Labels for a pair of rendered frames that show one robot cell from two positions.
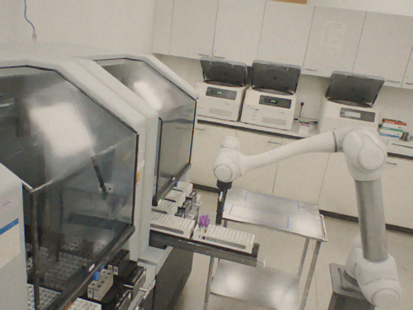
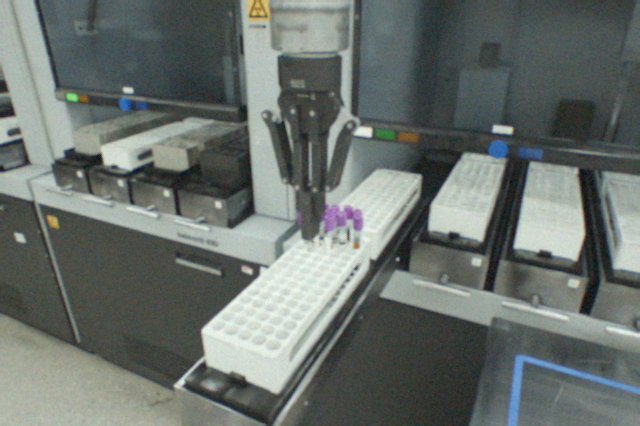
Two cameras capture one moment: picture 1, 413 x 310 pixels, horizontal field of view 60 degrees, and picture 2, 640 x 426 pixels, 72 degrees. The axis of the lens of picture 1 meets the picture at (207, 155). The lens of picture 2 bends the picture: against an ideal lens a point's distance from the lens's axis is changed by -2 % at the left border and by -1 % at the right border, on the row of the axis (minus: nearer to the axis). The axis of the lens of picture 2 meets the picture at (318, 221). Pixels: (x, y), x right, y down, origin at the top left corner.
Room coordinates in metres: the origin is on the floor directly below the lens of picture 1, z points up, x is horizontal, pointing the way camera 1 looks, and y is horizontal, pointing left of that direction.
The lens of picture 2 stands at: (1.74, -0.62, 1.20)
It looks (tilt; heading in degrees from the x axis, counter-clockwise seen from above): 26 degrees down; 105
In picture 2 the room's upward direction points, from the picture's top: straight up
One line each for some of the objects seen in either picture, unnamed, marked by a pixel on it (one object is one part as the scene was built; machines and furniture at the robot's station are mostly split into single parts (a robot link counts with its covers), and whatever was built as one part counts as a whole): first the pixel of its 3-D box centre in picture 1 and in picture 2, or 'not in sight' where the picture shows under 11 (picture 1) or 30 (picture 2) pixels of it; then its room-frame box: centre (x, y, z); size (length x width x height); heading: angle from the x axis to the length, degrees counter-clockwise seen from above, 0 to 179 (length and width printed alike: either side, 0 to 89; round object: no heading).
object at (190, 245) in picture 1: (196, 241); (339, 279); (1.61, 0.00, 0.78); 0.73 x 0.14 x 0.09; 79
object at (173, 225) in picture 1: (164, 224); (376, 210); (1.65, 0.18, 0.83); 0.30 x 0.10 x 0.06; 79
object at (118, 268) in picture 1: (121, 263); (221, 165); (1.26, 0.30, 0.85); 0.12 x 0.02 x 0.06; 169
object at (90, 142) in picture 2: not in sight; (89, 142); (0.81, 0.39, 0.85); 0.12 x 0.02 x 0.06; 169
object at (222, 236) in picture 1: (224, 238); (299, 296); (1.58, -0.13, 0.83); 0.30 x 0.10 x 0.06; 79
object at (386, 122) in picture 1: (394, 122); not in sight; (4.01, -2.04, 1.10); 0.24 x 0.13 x 0.10; 77
